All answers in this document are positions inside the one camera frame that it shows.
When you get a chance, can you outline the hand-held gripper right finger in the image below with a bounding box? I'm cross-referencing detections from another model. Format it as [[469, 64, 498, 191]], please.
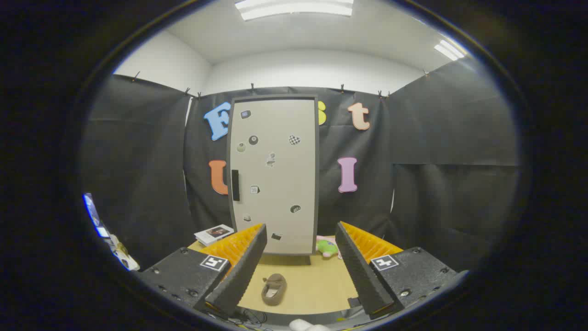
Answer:
[[335, 221, 469, 320]]

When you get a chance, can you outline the tangle of black cables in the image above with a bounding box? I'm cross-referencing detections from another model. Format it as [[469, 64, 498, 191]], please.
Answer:
[[230, 309, 269, 328]]

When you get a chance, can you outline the white rounded object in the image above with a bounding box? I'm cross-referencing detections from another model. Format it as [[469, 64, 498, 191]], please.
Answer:
[[289, 319, 331, 331]]

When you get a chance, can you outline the long ceiling light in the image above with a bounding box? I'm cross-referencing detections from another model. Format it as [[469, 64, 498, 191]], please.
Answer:
[[235, 0, 354, 21]]

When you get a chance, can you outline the small ceiling light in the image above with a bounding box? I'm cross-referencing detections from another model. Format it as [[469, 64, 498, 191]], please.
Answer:
[[434, 40, 467, 61]]

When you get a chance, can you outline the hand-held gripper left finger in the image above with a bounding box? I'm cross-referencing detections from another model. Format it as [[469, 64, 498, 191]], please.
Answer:
[[137, 223, 268, 319]]

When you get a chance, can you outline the blue lit monitor screen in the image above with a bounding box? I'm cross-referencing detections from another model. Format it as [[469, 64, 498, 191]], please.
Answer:
[[84, 193, 110, 238]]

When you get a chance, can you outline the white cluttered equipment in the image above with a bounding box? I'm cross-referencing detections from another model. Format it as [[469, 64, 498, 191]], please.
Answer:
[[108, 234, 141, 272]]

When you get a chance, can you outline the brown fuzzy slipper shoe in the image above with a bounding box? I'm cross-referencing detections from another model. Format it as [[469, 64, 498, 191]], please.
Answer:
[[261, 274, 288, 306]]

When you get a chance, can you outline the grey shoe cabinet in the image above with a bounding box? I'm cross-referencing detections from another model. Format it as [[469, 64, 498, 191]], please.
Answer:
[[227, 95, 320, 256]]

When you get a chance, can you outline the black backdrop cloth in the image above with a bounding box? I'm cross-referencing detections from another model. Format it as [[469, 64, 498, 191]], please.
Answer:
[[83, 57, 522, 272]]

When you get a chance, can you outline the green pink plush toy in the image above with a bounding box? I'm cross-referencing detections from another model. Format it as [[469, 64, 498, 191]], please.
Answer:
[[316, 235, 343, 259]]

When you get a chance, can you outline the white book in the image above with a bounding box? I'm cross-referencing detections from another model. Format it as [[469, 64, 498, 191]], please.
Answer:
[[194, 224, 235, 246]]

